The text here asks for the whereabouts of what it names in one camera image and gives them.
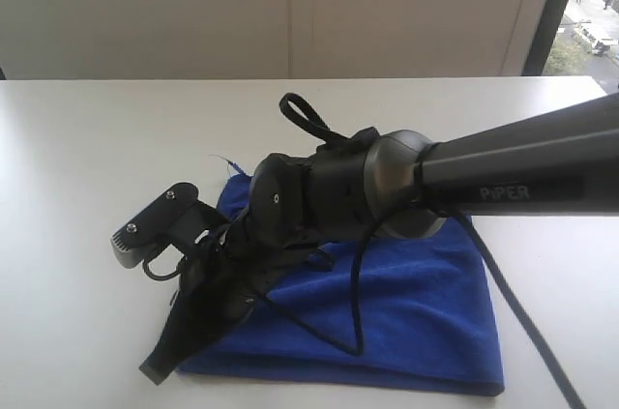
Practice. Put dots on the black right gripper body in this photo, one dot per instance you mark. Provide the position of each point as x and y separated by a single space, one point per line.
248 269

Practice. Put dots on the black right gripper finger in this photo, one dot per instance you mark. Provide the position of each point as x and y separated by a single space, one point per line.
191 326

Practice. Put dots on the blue microfiber towel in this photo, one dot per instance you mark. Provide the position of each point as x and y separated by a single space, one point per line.
426 313

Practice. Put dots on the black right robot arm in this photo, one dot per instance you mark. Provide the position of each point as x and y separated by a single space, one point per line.
400 185

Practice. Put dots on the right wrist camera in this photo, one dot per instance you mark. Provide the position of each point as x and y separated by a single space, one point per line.
174 218

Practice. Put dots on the dark window frame post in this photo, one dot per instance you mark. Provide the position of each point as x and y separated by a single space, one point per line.
544 37

